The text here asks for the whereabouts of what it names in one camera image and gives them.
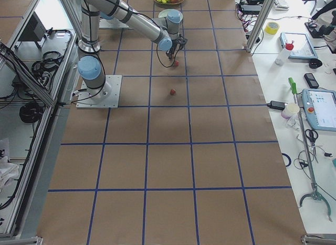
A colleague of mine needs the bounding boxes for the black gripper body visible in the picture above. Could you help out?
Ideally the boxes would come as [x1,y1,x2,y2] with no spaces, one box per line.
[167,36,187,55]

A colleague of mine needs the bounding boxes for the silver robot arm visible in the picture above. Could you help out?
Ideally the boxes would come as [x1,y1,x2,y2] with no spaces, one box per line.
[77,0,187,101]

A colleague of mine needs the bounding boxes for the light green plate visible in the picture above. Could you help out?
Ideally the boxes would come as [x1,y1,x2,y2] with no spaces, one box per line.
[158,9,183,19]

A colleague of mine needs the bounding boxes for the yellow tape roll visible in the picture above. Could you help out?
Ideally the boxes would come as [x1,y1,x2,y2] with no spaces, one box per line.
[264,22,280,35]

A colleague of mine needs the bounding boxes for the plastic bottle red cap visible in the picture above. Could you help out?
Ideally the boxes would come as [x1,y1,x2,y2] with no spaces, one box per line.
[275,41,294,66]

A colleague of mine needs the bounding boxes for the black power adapter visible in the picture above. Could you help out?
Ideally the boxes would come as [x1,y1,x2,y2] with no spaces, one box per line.
[267,100,287,111]

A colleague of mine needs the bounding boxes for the paper cup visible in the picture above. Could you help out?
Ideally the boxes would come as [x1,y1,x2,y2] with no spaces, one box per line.
[281,103,300,119]

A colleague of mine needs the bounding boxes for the teach pendant tablet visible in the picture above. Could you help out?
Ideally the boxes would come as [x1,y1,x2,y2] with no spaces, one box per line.
[301,88,335,131]

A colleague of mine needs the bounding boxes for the black scissors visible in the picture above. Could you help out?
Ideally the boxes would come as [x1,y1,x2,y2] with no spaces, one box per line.
[305,129,319,162]

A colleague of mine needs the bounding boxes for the reacher grabber tool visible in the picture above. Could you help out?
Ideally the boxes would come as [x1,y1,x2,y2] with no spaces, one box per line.
[288,77,333,222]

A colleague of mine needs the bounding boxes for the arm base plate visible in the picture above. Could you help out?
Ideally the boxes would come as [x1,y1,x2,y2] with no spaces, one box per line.
[99,17,130,29]
[76,75,122,109]

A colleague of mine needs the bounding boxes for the aluminium frame post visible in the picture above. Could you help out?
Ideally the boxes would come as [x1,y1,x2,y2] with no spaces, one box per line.
[246,0,275,52]

